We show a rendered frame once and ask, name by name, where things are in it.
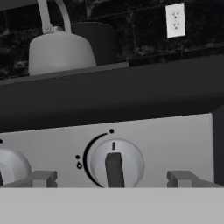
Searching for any silver stove knob black grip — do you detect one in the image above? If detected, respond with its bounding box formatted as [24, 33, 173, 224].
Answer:
[89, 137, 146, 188]
[0, 147, 32, 187]

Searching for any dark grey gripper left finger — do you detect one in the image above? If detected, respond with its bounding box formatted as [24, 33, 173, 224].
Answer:
[1, 171, 58, 188]

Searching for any white wall socket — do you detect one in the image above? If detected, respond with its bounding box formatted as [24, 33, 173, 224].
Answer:
[164, 2, 186, 39]

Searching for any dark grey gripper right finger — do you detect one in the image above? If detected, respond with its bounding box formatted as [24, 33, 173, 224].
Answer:
[166, 171, 224, 188]

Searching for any stove with silver front panel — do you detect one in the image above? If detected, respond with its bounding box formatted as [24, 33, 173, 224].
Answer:
[0, 53, 224, 188]

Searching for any grey metal kettle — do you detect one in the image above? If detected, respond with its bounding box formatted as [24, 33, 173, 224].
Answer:
[28, 0, 97, 77]

